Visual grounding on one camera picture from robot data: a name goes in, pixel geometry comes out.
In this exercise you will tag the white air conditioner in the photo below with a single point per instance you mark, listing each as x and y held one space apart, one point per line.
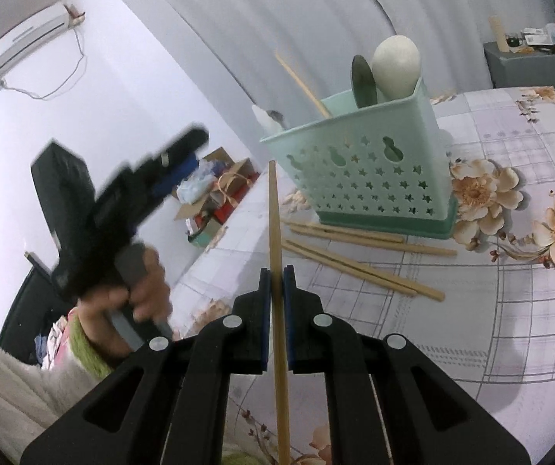
25 38

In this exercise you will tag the grey cabinet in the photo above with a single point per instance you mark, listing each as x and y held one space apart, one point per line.
524 70

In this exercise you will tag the person's fluffy robe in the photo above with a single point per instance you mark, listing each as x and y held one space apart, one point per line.
243 460

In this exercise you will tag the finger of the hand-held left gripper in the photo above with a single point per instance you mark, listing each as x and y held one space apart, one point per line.
171 179
175 150

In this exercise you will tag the white box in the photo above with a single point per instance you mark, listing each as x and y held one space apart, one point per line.
539 38

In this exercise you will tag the green perforated utensil holder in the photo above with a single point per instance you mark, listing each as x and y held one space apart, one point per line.
379 225

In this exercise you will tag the small dark jar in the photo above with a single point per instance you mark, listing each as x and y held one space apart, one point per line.
513 41

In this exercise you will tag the person's left hand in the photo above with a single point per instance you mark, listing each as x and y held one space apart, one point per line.
154 295

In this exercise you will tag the dark furniture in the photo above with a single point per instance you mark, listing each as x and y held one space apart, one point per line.
25 310

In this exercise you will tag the pink cloth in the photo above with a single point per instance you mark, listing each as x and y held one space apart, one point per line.
59 344

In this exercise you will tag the pale plastic bag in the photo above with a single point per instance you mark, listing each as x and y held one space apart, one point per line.
195 181

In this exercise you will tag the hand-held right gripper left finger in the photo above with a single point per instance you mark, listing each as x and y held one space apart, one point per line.
264 319

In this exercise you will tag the white plastic ladle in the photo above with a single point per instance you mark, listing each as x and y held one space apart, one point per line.
396 68

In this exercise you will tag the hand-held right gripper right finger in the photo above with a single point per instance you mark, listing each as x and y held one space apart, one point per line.
290 319

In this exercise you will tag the metal spoon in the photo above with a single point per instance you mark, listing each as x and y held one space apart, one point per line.
364 82

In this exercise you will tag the cardboard box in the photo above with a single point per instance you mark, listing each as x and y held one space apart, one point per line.
188 210

